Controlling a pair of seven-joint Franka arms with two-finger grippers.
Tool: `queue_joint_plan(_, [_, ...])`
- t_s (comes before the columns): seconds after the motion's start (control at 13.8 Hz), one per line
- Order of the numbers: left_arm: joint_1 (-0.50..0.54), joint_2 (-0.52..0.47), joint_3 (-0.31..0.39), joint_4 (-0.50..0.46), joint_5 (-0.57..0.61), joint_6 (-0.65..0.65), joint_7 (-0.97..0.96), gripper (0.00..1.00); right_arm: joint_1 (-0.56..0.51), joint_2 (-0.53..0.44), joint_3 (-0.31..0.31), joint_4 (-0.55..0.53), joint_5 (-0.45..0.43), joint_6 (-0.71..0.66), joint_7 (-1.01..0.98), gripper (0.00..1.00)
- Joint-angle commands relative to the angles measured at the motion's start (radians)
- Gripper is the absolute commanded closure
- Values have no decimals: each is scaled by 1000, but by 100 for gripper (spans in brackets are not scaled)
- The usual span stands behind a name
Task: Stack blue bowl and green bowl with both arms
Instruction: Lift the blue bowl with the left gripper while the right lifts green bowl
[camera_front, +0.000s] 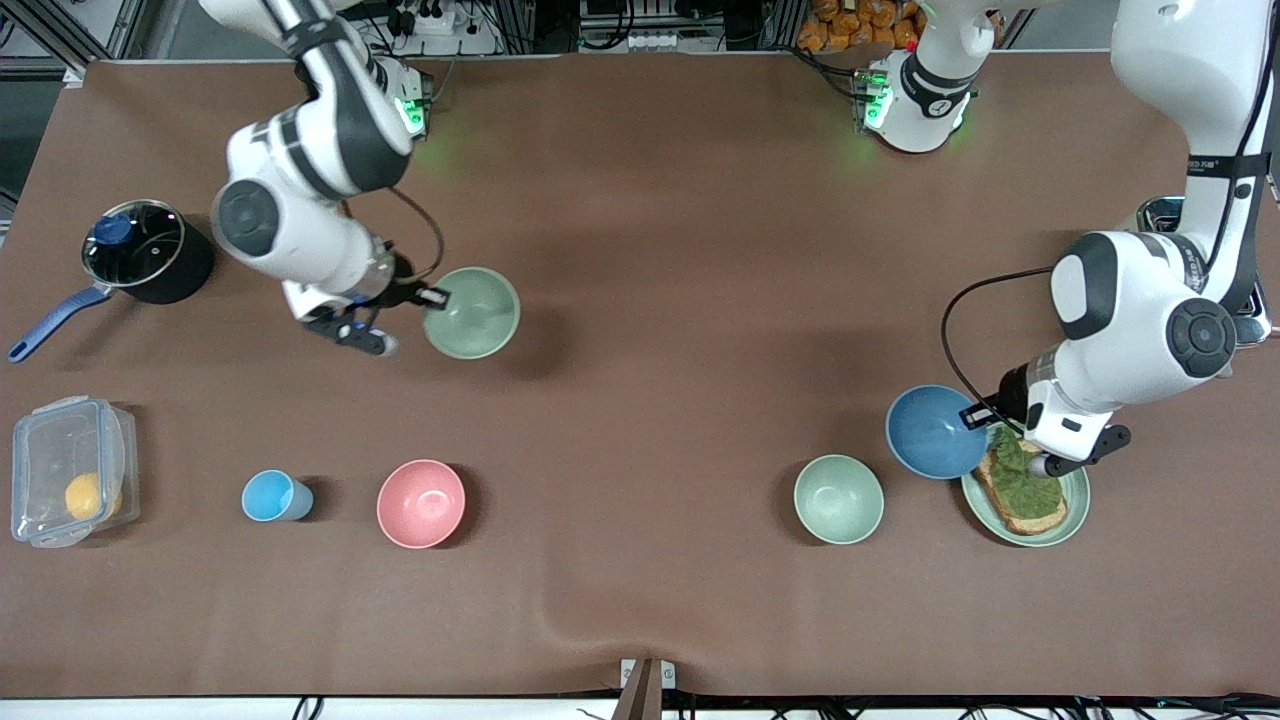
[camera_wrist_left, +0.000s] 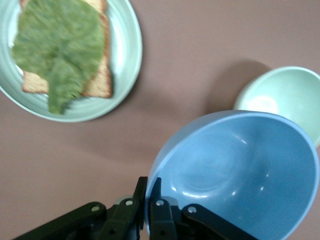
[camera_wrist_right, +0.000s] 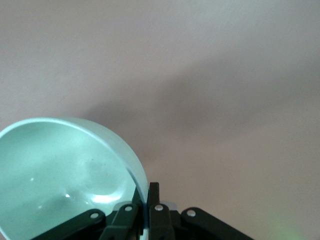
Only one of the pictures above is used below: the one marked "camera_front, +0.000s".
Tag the toasted bread slice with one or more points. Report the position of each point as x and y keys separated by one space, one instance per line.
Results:
x=1005 y=505

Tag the pale green plate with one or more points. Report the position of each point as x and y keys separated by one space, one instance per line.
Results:
x=1075 y=500

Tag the bag of orange snacks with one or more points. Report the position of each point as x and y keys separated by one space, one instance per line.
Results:
x=860 y=25

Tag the yellow round fruit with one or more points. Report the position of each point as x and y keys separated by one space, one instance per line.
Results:
x=88 y=496

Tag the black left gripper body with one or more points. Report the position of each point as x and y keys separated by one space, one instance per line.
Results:
x=1006 y=396

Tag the silver beige toaster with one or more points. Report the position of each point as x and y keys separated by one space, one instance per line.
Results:
x=1160 y=215

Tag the pink bowl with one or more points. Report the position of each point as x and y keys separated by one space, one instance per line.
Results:
x=421 y=503

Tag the metal table clamp bracket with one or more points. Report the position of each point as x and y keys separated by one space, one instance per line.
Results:
x=645 y=680

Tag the brown table cover mat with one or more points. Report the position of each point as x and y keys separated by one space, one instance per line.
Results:
x=640 y=450

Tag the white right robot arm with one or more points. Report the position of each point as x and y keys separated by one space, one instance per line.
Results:
x=290 y=200

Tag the glass lid blue knob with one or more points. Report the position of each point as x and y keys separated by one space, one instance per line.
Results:
x=135 y=245

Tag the small white power strip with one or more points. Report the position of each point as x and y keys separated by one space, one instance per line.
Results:
x=652 y=40

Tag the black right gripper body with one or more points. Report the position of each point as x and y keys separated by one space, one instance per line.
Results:
x=402 y=289

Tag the clear plastic lidded container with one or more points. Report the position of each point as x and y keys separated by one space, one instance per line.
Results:
x=60 y=450

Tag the light blue cup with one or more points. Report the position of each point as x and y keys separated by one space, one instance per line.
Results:
x=268 y=496

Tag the blue bowl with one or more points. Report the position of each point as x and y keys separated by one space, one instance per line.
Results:
x=930 y=432

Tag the pale green bowl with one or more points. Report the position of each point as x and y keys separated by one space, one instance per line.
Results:
x=475 y=315
x=838 y=498

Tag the green lettuce leaf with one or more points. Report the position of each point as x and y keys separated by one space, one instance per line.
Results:
x=1025 y=485

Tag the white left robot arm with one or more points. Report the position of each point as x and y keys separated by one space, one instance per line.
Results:
x=1130 y=300

